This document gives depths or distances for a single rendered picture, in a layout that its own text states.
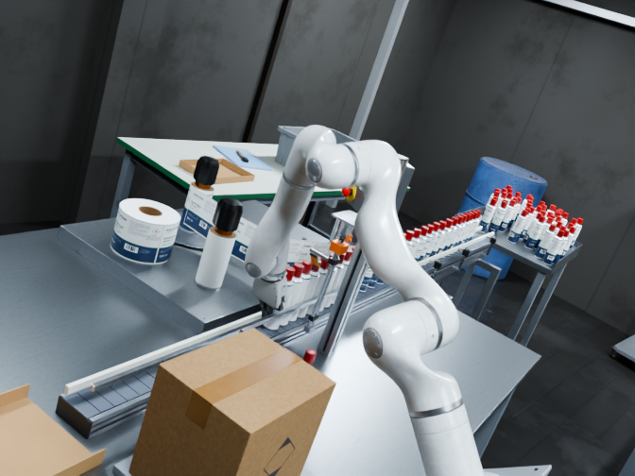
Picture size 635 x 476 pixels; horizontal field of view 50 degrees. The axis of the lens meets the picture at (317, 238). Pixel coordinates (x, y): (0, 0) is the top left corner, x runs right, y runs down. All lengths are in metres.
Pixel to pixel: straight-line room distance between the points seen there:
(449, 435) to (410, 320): 0.25
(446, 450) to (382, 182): 0.59
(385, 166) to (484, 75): 5.37
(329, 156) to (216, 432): 0.61
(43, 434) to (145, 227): 0.85
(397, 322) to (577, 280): 5.19
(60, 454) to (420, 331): 0.79
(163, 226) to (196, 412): 1.02
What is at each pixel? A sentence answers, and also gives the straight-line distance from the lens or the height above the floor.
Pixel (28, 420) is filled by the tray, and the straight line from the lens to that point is 1.65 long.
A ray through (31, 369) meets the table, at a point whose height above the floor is 0.83.
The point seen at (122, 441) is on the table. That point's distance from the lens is 1.63.
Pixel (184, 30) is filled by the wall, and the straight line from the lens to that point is 4.70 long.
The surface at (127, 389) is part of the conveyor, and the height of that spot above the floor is 0.88.
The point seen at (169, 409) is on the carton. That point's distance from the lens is 1.38.
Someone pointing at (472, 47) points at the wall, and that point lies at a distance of 6.97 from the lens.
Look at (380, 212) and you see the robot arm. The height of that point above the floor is 1.47.
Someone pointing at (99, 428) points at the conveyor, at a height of 0.84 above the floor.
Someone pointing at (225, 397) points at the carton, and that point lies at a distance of 1.33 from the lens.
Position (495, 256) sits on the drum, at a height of 0.23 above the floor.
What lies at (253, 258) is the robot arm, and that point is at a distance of 1.80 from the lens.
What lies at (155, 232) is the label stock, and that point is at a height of 0.99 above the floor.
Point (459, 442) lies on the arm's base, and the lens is 1.51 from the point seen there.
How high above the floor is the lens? 1.87
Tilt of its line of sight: 19 degrees down
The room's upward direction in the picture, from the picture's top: 19 degrees clockwise
